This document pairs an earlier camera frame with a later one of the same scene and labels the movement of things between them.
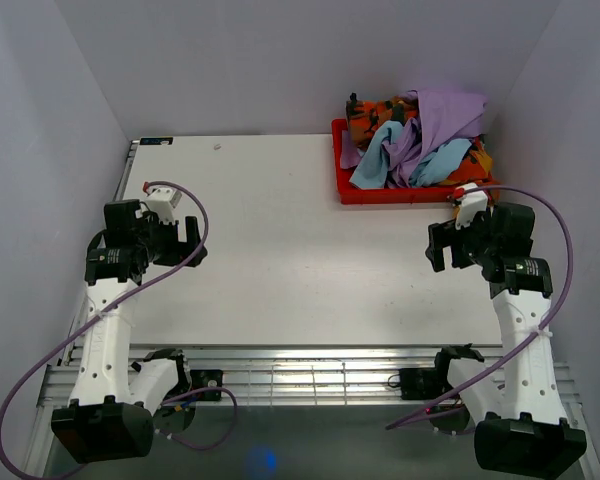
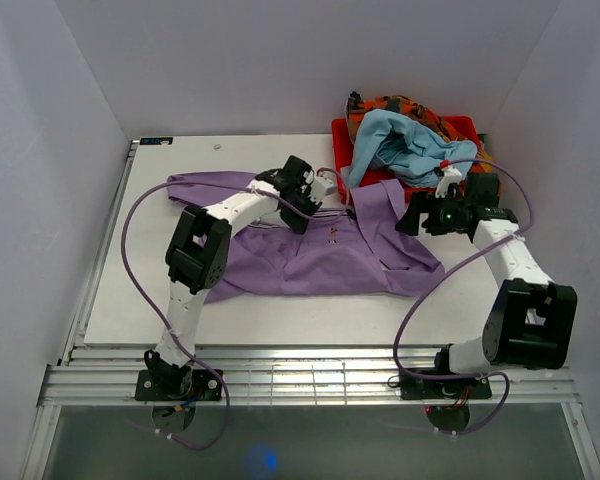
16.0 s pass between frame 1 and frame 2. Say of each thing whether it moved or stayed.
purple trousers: moved
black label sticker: stayed
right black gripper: moved
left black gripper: moved
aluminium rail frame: stayed
